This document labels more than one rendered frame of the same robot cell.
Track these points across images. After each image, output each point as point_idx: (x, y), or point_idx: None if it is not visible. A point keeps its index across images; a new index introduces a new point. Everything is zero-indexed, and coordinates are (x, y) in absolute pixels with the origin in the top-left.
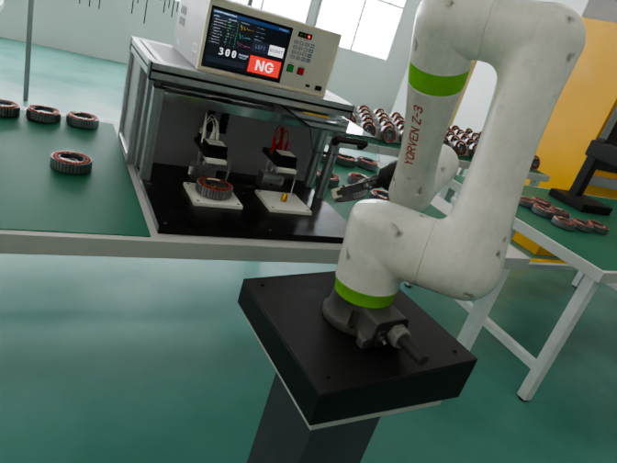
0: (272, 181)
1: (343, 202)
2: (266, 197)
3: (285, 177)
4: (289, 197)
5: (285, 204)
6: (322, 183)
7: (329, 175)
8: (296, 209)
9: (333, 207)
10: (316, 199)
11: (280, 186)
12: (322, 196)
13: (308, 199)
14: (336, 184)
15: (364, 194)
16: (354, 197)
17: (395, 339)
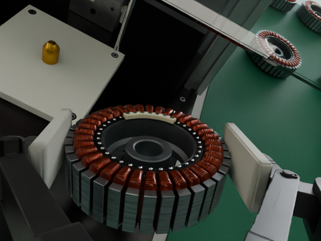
0: (94, 5)
1: (255, 121)
2: (17, 31)
3: (175, 16)
4: (91, 57)
5: (31, 70)
6: (204, 61)
7: (227, 48)
8: (33, 100)
9: (212, 124)
10: (173, 91)
11: (130, 27)
12: (197, 89)
13: (149, 82)
14: (282, 73)
15: (157, 225)
16: (98, 216)
17: None
